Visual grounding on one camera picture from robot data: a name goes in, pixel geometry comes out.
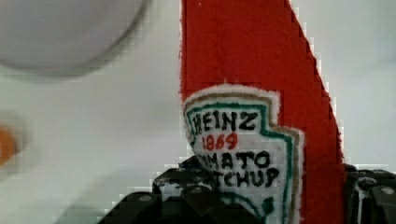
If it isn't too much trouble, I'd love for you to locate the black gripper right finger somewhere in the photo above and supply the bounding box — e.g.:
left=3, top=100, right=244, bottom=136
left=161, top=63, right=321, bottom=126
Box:
left=344, top=164, right=396, bottom=224

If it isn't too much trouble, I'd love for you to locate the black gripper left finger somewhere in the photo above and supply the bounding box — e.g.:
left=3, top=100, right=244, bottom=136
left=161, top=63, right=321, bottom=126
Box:
left=98, top=157, right=261, bottom=224

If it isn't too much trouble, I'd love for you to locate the red plush ketchup bottle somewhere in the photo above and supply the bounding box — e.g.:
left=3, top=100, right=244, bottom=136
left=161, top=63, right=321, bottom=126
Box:
left=180, top=0, right=346, bottom=224

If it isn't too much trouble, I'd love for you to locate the grey round plate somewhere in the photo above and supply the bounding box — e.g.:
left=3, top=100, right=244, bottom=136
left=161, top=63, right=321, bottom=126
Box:
left=0, top=0, right=145, bottom=74

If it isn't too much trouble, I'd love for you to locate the orange slice toy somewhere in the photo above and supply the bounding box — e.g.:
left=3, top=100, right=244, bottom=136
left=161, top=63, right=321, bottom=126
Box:
left=0, top=127, right=16, bottom=165

